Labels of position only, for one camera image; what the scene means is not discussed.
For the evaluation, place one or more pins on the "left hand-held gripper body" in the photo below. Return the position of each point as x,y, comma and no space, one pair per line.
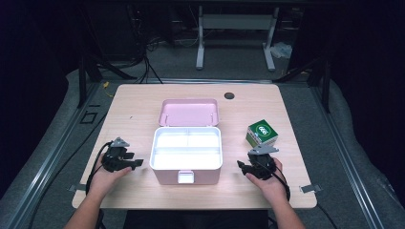
114,157

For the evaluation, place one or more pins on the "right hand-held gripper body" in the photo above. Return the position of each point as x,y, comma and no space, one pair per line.
262,165

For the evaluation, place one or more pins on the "green and white carton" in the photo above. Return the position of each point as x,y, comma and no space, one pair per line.
261,132

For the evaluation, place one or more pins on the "white tray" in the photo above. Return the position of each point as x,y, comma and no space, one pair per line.
186,149

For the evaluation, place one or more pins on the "pink storage box with lid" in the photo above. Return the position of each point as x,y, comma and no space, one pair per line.
187,113

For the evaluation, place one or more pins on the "person's right hand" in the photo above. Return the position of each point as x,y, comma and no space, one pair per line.
273,189

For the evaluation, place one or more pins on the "person's left hand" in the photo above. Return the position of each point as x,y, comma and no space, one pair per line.
102,183

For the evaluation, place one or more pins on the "black table grommet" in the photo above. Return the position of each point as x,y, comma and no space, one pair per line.
229,95

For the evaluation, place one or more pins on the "person's dark clothing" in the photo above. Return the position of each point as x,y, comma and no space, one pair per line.
196,220

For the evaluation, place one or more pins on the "yellow tag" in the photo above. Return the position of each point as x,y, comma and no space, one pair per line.
106,85

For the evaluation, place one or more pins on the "black metal stand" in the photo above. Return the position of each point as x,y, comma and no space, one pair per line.
325,86
82,79

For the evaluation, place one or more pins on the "white plastic bag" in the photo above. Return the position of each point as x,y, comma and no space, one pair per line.
282,50

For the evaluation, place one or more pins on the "grey metal table bracket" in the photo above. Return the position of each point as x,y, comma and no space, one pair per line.
311,188
78,188

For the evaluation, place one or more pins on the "aluminium floor rail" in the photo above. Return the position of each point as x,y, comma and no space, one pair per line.
350,171
41,171

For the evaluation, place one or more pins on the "white metal desk frame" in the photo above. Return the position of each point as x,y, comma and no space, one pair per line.
235,22

